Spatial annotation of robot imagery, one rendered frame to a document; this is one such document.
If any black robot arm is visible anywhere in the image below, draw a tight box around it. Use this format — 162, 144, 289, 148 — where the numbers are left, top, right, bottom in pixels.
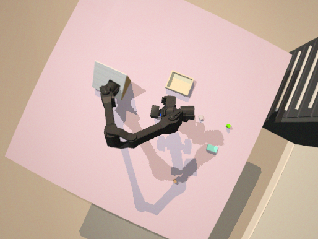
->
99, 80, 195, 149

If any light turquoise rectangular block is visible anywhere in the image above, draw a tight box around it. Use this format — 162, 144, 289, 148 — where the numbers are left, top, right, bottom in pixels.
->
206, 144, 218, 152

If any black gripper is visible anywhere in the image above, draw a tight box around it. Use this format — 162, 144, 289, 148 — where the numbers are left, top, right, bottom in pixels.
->
150, 105, 188, 122

